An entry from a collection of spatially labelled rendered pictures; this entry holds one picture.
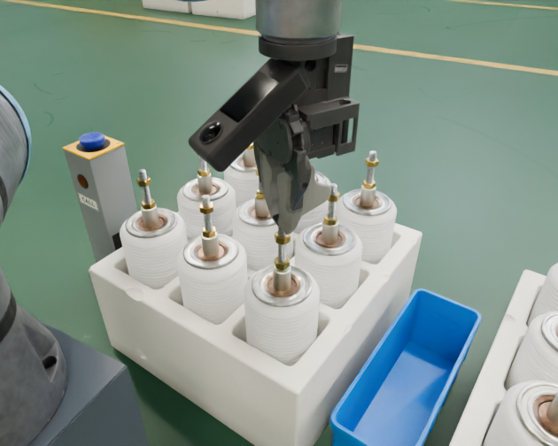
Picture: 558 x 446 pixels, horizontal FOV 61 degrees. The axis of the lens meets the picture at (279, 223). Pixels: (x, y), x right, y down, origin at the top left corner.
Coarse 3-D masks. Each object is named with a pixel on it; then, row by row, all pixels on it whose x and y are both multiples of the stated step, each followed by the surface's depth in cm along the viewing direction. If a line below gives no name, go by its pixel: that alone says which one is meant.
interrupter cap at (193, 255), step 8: (192, 240) 66; (200, 240) 66; (224, 240) 66; (232, 240) 66; (184, 248) 65; (192, 248) 65; (200, 248) 65; (224, 248) 65; (232, 248) 65; (184, 256) 63; (192, 256) 63; (200, 256) 64; (216, 256) 64; (224, 256) 63; (232, 256) 63; (192, 264) 62; (200, 264) 62; (208, 264) 62; (216, 264) 62; (224, 264) 62
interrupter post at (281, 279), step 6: (276, 270) 57; (288, 270) 57; (276, 276) 57; (282, 276) 57; (288, 276) 57; (276, 282) 58; (282, 282) 57; (288, 282) 58; (276, 288) 58; (282, 288) 58; (288, 288) 58
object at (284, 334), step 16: (256, 304) 57; (304, 304) 56; (256, 320) 58; (272, 320) 56; (288, 320) 56; (304, 320) 57; (256, 336) 59; (272, 336) 58; (288, 336) 58; (304, 336) 59; (272, 352) 59; (288, 352) 59; (304, 352) 61
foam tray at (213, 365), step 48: (96, 288) 74; (144, 288) 69; (384, 288) 71; (144, 336) 72; (192, 336) 63; (240, 336) 65; (336, 336) 61; (192, 384) 70; (240, 384) 61; (288, 384) 55; (336, 384) 67; (240, 432) 68; (288, 432) 60
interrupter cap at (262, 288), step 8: (264, 272) 61; (272, 272) 61; (296, 272) 61; (304, 272) 60; (256, 280) 59; (264, 280) 60; (272, 280) 60; (296, 280) 60; (304, 280) 59; (256, 288) 58; (264, 288) 58; (272, 288) 59; (296, 288) 58; (304, 288) 58; (256, 296) 57; (264, 296) 57; (272, 296) 57; (280, 296) 57; (288, 296) 57; (296, 296) 57; (304, 296) 57; (272, 304) 56; (280, 304) 56; (288, 304) 56; (296, 304) 56
